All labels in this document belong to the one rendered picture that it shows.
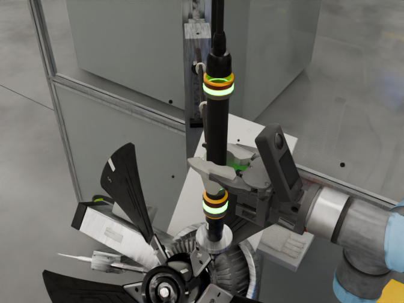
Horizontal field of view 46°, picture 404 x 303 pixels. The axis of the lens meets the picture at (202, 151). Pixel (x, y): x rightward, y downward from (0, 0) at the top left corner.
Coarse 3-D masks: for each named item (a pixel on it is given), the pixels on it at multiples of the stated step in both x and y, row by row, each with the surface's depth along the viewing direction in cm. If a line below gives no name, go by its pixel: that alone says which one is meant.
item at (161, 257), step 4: (152, 240) 113; (156, 240) 109; (152, 244) 115; (156, 244) 111; (152, 248) 117; (156, 248) 113; (160, 248) 109; (160, 252) 111; (156, 256) 116; (160, 256) 113; (164, 256) 108; (160, 260) 115; (164, 260) 110; (160, 264) 116
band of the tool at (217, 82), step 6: (204, 78) 67; (210, 78) 70; (216, 78) 70; (222, 78) 70; (228, 78) 69; (210, 84) 66; (216, 84) 66; (222, 84) 66; (204, 90) 68; (216, 90) 66; (222, 90) 66
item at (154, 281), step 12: (180, 252) 116; (168, 264) 106; (180, 264) 108; (156, 276) 106; (168, 276) 105; (180, 276) 103; (192, 276) 106; (204, 276) 112; (144, 288) 106; (156, 288) 106; (168, 288) 105; (180, 288) 104; (192, 288) 104; (204, 288) 112; (144, 300) 106; (156, 300) 105; (168, 300) 105; (180, 300) 103; (192, 300) 104
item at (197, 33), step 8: (192, 24) 133; (200, 24) 133; (208, 24) 133; (192, 32) 129; (200, 32) 129; (208, 32) 129; (192, 40) 127; (200, 40) 127; (208, 40) 127; (192, 48) 128; (200, 48) 128; (208, 48) 129; (192, 56) 130
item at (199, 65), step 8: (216, 0) 69; (216, 8) 70; (216, 16) 61; (216, 24) 62; (216, 32) 63; (200, 56) 123; (200, 64) 119; (200, 72) 117; (200, 80) 114; (200, 104) 107
